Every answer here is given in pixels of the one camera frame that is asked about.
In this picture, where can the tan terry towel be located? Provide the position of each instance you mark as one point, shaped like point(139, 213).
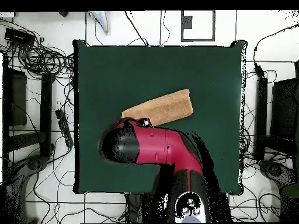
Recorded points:
point(163, 107)

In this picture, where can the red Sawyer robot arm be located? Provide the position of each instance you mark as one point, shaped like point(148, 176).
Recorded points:
point(158, 144)

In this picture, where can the dark flat panel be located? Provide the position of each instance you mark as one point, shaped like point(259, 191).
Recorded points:
point(285, 109)
point(18, 98)

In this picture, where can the dark green table cloth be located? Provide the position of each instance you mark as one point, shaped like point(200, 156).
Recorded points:
point(116, 81)

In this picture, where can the black power strip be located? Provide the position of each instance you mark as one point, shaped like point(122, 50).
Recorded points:
point(64, 128)

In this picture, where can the black bar stand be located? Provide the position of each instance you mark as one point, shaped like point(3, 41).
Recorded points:
point(46, 105)
point(261, 116)

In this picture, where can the grey stand base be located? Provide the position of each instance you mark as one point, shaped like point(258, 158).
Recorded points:
point(273, 169)
point(35, 163)

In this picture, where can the pale blue curved object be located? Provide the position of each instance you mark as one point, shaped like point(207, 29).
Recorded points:
point(101, 22)

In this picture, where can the small dark object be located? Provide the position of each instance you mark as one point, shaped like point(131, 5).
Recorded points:
point(63, 14)

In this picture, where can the black box device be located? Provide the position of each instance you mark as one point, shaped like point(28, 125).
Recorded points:
point(19, 36)

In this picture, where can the dark green object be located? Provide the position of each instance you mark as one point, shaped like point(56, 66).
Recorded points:
point(290, 191)

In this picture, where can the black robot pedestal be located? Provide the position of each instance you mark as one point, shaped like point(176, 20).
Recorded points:
point(134, 207)

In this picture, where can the grey rectangular floor frame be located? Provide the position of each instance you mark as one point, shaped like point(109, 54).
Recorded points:
point(186, 22)

